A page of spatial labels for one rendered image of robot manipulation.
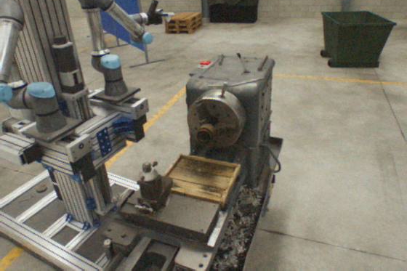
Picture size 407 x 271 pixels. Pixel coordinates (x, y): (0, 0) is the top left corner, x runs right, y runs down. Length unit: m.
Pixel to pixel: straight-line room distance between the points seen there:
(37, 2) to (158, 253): 1.36
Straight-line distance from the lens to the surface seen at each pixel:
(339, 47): 5.94
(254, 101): 1.71
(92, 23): 2.01
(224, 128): 1.58
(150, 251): 1.37
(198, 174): 1.62
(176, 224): 1.26
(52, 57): 1.88
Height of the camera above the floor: 1.88
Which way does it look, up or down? 27 degrees down
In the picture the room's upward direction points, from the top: 3 degrees counter-clockwise
